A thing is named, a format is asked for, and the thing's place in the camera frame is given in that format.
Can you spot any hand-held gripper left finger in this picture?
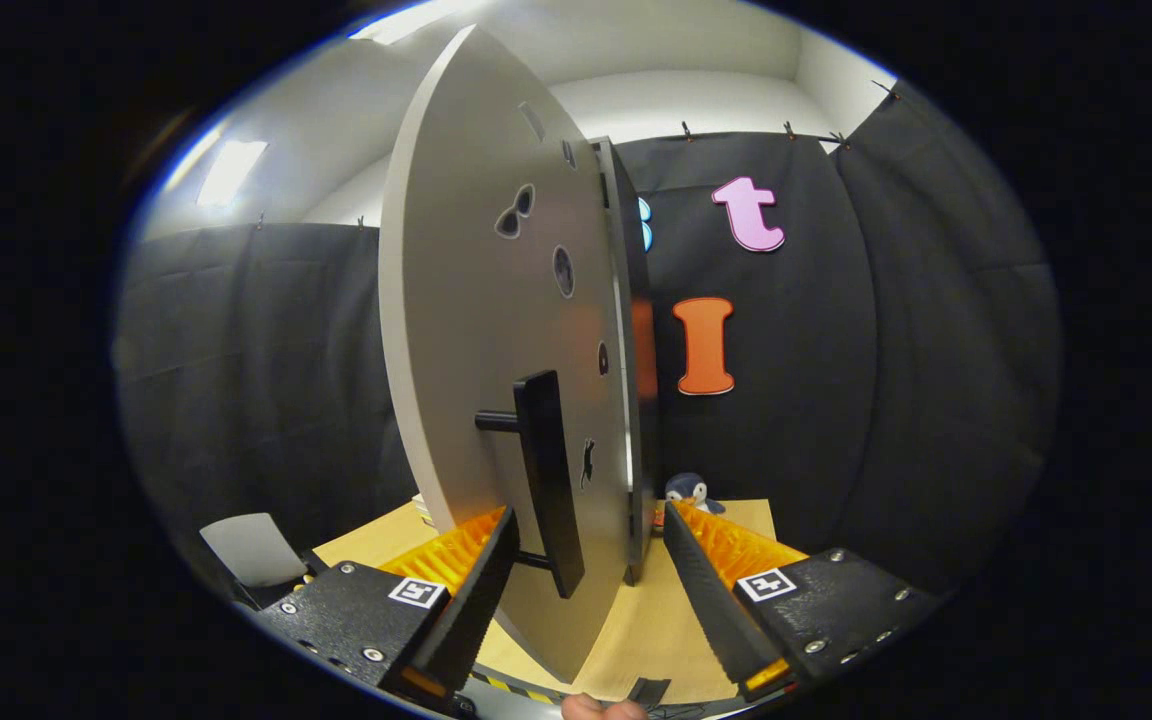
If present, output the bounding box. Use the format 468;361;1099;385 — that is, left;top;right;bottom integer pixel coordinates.
256;505;520;706

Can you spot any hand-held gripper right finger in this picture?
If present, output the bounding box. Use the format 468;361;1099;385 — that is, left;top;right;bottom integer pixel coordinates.
663;500;945;701

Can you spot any black door handle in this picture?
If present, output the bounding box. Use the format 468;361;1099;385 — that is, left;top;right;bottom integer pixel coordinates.
474;370;587;599

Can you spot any yellow black hazard tape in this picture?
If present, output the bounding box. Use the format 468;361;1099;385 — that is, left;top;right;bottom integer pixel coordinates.
471;668;557;706

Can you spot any penguin plush toy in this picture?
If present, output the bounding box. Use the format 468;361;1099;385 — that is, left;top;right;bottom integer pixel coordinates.
664;472;727;516

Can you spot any white curved panel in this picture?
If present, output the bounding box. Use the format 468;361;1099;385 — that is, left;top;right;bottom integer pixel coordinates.
199;512;309;591

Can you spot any black backdrop cloth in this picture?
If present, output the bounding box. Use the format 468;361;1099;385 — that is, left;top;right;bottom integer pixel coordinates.
114;80;1065;601

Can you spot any ceiling light strip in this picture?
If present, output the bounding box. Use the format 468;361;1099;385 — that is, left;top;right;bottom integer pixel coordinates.
198;140;269;209

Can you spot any ceiling light panel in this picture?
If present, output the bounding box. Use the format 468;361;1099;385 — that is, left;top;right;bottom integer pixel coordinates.
348;0;482;46

